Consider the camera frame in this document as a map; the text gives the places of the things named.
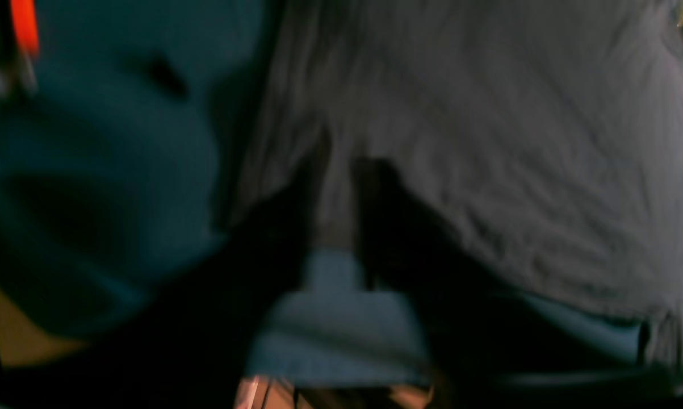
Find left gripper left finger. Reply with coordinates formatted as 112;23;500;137
0;165;320;408

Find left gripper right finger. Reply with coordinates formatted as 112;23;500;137
353;158;683;408

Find dark grey T-shirt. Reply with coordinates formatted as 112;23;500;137
231;1;683;373

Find blue table cloth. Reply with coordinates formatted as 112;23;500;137
0;0;648;393

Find orange utility knife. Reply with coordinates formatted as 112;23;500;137
0;1;40;107

